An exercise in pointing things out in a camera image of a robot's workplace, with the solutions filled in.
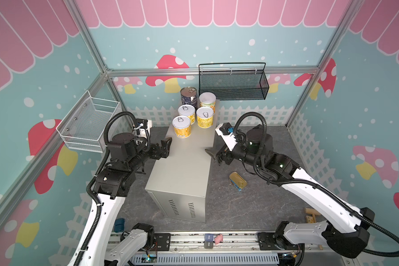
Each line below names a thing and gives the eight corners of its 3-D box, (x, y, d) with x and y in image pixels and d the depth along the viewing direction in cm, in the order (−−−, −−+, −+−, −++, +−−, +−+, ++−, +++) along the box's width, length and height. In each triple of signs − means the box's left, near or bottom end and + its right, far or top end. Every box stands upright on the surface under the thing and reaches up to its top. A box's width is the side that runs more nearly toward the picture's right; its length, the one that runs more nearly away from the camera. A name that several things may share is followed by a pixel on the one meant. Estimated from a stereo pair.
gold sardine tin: (239, 192, 91) (241, 188, 87) (226, 180, 96) (227, 175, 92) (245, 186, 93) (247, 182, 89) (233, 174, 98) (234, 170, 94)
